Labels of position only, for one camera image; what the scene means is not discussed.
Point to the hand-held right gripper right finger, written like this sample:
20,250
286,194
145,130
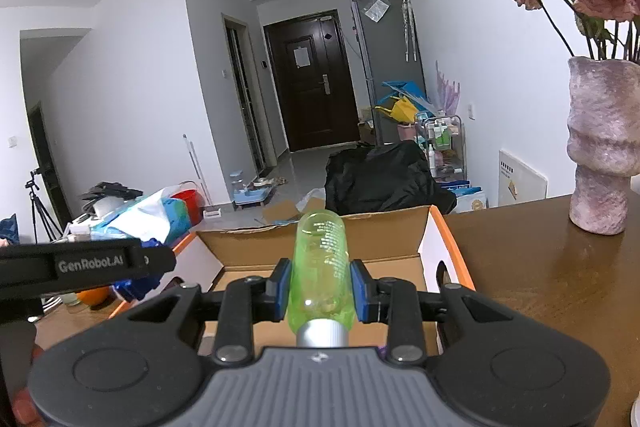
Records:
357,294

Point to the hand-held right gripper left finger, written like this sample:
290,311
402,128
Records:
283,294

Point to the green spray bottle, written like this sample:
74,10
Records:
320,267

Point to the purple bottle cap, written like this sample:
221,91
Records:
382,348

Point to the red cardboard box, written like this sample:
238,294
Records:
385,237

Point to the person's left hand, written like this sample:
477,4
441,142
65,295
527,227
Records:
24,407

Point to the clear food container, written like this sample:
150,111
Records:
82,229

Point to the orange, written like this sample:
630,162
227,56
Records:
92,296

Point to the black tripod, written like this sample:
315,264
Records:
34,194

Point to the flat brown cardboard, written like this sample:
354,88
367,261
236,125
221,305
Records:
285,209

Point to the blue pet feeder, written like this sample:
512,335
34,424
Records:
247,197

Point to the white mop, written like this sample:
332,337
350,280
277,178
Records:
212,212

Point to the black bag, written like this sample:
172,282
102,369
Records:
385,182

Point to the red bucket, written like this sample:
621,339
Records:
192,207

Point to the blue tissue pack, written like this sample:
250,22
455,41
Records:
170,212

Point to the pink bucket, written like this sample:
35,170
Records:
406,132

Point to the white trolley with bottles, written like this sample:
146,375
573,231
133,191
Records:
442,142

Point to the dark brown door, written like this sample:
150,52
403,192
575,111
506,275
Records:
310,107

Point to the blue and yellow bags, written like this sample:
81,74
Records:
405,104

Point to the white board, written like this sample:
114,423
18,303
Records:
522,179

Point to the purple flower decoration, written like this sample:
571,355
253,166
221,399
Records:
446,92

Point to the grey refrigerator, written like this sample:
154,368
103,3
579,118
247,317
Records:
382,72

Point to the white folded umbrella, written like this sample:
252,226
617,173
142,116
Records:
407,27

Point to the pink textured vase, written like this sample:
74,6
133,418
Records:
600,147

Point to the clear plastic bag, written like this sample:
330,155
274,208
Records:
376,9

